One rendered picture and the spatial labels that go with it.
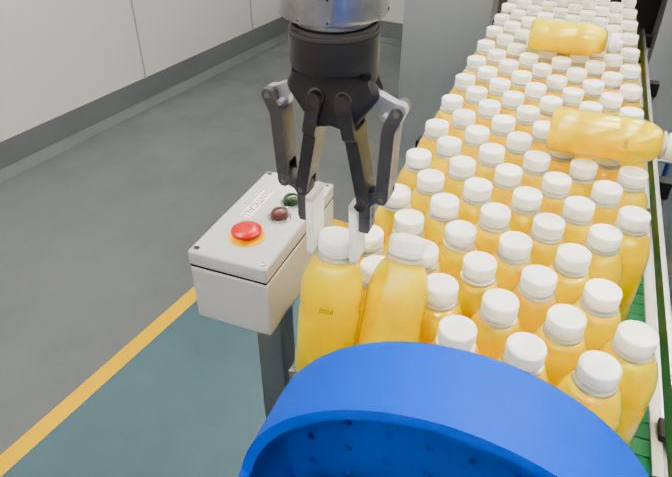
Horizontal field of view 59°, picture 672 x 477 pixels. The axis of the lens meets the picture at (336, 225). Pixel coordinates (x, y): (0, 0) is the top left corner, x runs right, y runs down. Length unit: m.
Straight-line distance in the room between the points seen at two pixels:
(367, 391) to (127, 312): 2.02
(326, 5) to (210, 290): 0.38
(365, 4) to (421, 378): 0.27
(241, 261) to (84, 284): 1.89
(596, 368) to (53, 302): 2.13
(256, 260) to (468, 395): 0.37
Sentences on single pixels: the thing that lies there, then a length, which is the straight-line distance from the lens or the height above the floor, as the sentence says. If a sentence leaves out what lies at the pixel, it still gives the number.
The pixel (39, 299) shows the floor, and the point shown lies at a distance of 2.54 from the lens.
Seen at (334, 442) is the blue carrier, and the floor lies 1.11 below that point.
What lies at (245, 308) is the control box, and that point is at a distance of 0.71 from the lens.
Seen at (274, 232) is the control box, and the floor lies 1.10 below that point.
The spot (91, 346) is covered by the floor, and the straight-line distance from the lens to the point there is 2.26.
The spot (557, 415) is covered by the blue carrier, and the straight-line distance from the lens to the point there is 0.38.
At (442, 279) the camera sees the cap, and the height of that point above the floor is 1.08.
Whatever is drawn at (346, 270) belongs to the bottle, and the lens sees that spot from 0.61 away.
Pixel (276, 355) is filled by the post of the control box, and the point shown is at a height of 0.87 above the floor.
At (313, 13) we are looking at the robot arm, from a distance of 0.47.
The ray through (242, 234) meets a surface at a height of 1.11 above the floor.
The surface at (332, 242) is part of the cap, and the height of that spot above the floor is 1.16.
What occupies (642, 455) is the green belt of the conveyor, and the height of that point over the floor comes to 0.90.
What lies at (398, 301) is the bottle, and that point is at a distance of 0.63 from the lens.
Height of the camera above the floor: 1.51
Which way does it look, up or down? 34 degrees down
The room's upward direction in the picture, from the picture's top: straight up
